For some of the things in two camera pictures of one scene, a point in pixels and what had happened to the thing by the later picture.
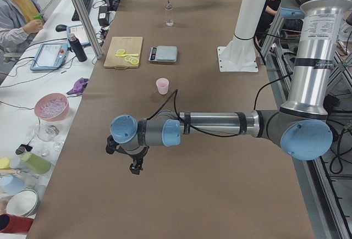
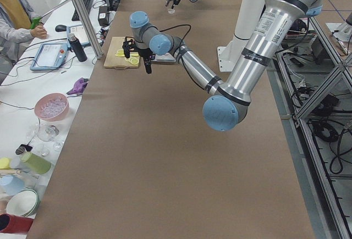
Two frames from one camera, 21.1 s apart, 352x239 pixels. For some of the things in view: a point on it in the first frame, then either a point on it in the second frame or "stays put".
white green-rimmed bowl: x=23 y=203 stays put
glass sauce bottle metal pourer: x=169 y=17 -> x=169 y=2
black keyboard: x=88 y=1 stays put
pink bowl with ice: x=52 y=106 stays put
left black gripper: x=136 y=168 -> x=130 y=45
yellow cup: x=5 y=163 stays put
